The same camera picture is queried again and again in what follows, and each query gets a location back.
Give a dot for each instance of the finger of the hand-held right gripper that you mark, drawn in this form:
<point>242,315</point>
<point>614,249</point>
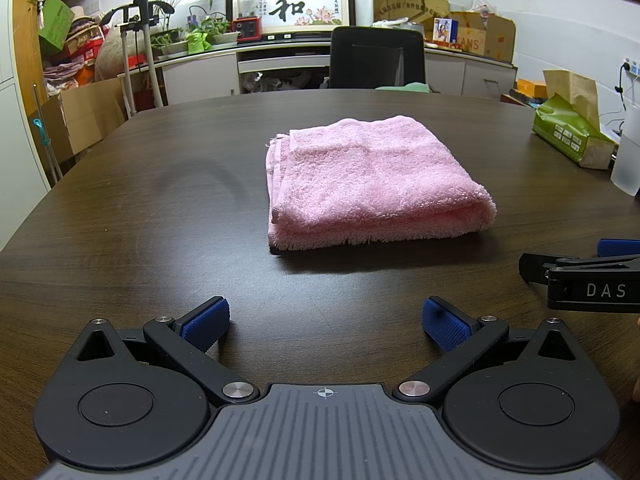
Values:
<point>535,267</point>
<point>618,247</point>

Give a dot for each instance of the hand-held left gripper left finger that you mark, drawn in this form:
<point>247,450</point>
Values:
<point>207,324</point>

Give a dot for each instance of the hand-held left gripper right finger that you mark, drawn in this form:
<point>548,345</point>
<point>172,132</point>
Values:
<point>446,326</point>

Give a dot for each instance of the pink towel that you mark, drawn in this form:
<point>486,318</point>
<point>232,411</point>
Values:
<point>370,180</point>

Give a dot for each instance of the orange flat box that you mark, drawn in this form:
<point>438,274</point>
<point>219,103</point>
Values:
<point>531,87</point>

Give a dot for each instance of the green cloth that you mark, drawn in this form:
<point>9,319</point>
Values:
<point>405,87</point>

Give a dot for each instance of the large cardboard box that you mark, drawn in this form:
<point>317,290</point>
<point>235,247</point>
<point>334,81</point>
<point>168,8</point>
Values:
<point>482,35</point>

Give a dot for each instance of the open brown cardboard box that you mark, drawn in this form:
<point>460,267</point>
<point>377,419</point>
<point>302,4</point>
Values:
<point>87,115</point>

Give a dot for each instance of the white cabinet with dark top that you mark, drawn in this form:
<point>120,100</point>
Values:
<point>200,77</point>

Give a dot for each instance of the small printed box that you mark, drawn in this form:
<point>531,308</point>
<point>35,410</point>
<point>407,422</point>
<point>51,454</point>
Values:
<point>443,30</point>

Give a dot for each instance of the black office chair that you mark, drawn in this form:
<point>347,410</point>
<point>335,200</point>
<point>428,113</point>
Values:
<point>377,57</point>

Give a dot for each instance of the white plastic bag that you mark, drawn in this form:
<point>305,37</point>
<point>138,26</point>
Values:
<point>480,4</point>

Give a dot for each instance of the green gift bag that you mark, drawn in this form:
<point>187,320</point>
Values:
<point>197,42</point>

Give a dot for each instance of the small potted plant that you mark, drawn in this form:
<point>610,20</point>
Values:
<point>217,27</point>

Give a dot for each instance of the red base blender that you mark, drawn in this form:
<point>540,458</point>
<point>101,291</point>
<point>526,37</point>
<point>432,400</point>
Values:
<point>247,12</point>

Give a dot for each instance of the framed calligraphy picture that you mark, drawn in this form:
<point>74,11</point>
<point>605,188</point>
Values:
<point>292,7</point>

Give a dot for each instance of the wall outlet with plug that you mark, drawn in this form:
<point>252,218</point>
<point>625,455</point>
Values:
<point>631,66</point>

